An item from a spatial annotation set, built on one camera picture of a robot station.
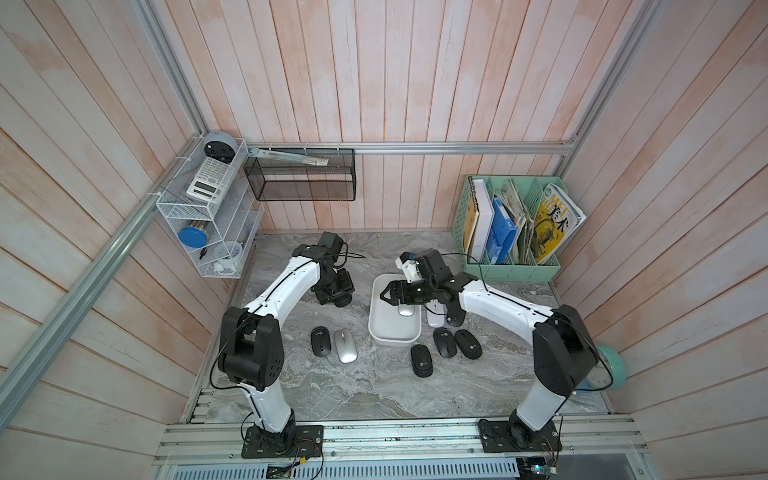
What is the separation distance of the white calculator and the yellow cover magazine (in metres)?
1.00

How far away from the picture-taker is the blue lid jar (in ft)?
2.54

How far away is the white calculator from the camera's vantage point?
2.46 ft

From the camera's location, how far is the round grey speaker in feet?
2.67

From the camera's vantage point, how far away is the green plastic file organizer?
95 centimetres
